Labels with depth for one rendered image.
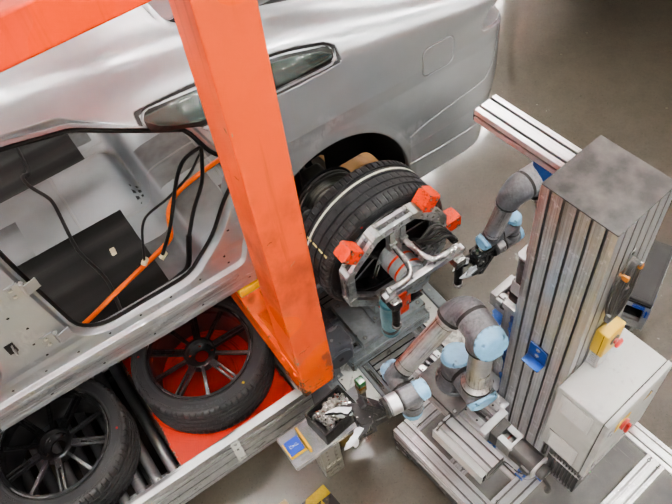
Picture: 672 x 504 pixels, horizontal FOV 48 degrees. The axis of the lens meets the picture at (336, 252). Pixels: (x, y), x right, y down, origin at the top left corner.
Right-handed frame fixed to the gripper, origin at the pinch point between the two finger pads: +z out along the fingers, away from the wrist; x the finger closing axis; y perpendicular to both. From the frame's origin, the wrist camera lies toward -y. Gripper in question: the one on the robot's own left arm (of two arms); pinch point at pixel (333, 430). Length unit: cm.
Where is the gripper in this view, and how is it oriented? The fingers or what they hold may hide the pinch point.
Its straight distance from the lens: 254.0
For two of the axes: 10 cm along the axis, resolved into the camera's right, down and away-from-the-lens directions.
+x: -4.3, -6.2, 6.6
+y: 1.5, 6.7, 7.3
